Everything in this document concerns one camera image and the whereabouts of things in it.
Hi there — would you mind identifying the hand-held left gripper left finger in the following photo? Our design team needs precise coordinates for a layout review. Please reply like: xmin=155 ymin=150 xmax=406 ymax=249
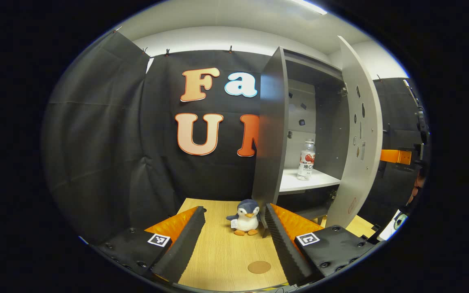
xmin=92 ymin=206 xmax=206 ymax=284

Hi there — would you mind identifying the white cabinet door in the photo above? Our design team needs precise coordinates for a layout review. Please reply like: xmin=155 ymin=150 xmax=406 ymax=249
xmin=326 ymin=36 xmax=384 ymax=228

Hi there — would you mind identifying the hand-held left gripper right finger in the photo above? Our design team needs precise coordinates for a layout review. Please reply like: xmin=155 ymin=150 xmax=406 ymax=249
xmin=264 ymin=203 xmax=375 ymax=286

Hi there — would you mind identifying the black backdrop cloth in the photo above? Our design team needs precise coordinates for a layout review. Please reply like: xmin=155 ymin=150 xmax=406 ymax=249
xmin=41 ymin=31 xmax=427 ymax=245

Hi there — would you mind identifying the grey cabinet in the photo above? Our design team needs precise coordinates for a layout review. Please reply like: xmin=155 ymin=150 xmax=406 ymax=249
xmin=252 ymin=46 xmax=351 ymax=237

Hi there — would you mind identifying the clear plastic bottle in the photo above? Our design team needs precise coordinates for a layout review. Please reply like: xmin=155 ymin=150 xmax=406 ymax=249
xmin=297 ymin=139 xmax=316 ymax=181

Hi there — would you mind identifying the penguin plush toy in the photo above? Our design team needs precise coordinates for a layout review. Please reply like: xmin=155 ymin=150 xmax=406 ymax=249
xmin=226 ymin=199 xmax=260 ymax=236

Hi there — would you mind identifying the round brown coaster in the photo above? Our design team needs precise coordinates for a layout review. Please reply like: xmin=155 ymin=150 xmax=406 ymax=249
xmin=248 ymin=261 xmax=272 ymax=274

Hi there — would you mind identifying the ceiling light strip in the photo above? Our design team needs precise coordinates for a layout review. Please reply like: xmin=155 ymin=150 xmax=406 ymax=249
xmin=291 ymin=0 xmax=328 ymax=16

